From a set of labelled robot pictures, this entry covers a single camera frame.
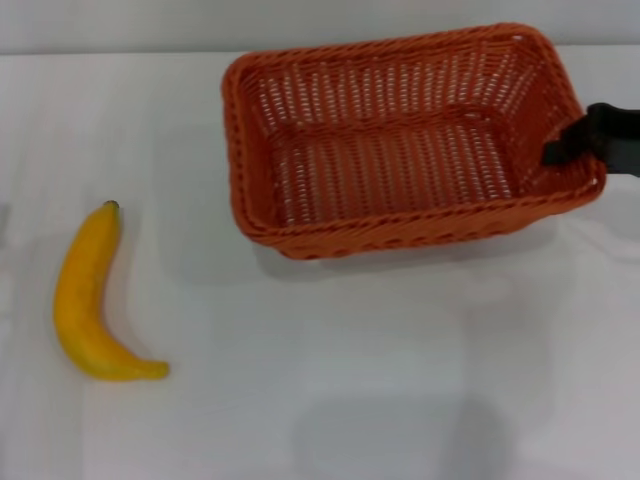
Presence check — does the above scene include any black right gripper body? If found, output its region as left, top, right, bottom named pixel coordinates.
left=583, top=102, right=640, bottom=179

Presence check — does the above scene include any orange woven plastic basket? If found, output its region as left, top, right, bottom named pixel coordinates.
left=221, top=21, right=607, bottom=262

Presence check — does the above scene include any yellow banana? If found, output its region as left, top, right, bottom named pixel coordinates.
left=53, top=199, right=171, bottom=384

